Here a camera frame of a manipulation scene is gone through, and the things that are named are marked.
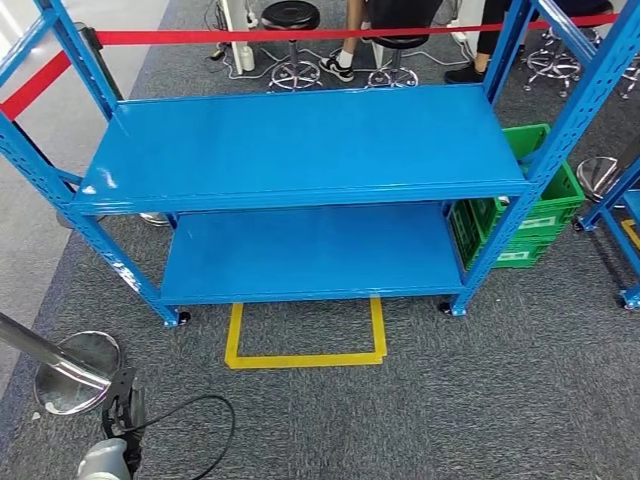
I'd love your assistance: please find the black stanchion post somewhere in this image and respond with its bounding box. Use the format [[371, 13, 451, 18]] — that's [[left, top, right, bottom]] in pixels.
[[73, 21, 172, 230]]

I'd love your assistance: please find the person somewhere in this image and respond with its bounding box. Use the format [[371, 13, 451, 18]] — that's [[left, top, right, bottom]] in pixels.
[[444, 0, 615, 86], [318, 0, 446, 84]]

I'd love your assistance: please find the black camera cable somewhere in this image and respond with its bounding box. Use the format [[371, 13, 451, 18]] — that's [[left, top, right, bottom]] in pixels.
[[121, 394, 236, 480]]

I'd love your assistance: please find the chrome stanchion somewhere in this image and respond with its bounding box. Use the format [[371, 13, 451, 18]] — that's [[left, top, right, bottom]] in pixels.
[[0, 310, 123, 418], [576, 156, 623, 204]]

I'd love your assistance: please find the black round stool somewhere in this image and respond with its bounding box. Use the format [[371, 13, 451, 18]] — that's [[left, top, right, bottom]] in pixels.
[[366, 34, 431, 90], [260, 0, 324, 93]]

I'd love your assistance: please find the red barrier belt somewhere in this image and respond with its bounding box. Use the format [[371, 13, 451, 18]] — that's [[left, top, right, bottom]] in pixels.
[[94, 11, 622, 48], [0, 50, 72, 123]]

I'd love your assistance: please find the white desk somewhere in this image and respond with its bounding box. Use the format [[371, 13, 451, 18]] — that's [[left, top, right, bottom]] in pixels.
[[219, 0, 257, 76], [448, 0, 490, 62]]

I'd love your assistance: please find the chrome base stool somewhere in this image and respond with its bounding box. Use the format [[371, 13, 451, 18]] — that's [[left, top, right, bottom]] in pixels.
[[521, 26, 601, 101], [619, 54, 640, 101]]

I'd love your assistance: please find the thin black stanchion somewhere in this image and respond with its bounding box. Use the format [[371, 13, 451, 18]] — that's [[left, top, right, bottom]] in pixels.
[[11, 121, 109, 231]]

